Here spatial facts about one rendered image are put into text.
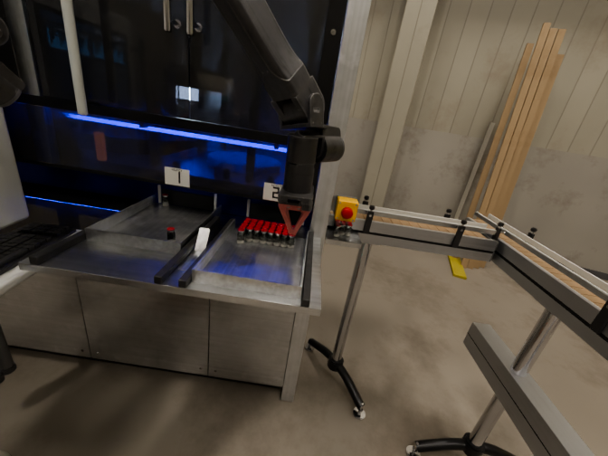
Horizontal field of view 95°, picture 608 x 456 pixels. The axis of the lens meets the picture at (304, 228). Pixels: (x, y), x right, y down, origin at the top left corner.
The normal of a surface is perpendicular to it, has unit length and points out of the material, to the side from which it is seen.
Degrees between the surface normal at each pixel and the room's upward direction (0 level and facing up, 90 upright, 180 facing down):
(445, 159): 90
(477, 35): 90
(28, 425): 0
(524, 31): 90
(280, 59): 76
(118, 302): 90
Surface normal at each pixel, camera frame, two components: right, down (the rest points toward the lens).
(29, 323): -0.05, 0.38
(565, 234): -0.35, 0.32
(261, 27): 0.69, 0.22
